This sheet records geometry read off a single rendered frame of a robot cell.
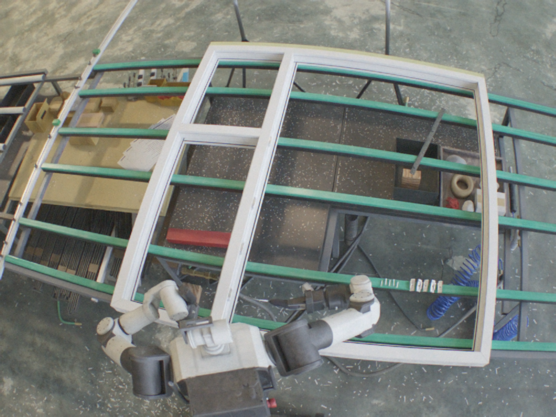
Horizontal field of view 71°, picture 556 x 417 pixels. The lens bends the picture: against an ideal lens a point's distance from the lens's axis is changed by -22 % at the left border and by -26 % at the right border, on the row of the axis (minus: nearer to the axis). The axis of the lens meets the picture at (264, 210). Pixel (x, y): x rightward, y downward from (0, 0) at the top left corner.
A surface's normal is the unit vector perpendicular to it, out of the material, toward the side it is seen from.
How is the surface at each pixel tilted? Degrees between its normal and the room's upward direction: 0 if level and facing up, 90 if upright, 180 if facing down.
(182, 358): 12
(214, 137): 90
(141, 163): 0
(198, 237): 0
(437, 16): 0
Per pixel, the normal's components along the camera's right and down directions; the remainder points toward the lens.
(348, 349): -0.14, -0.48
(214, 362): -0.10, -0.66
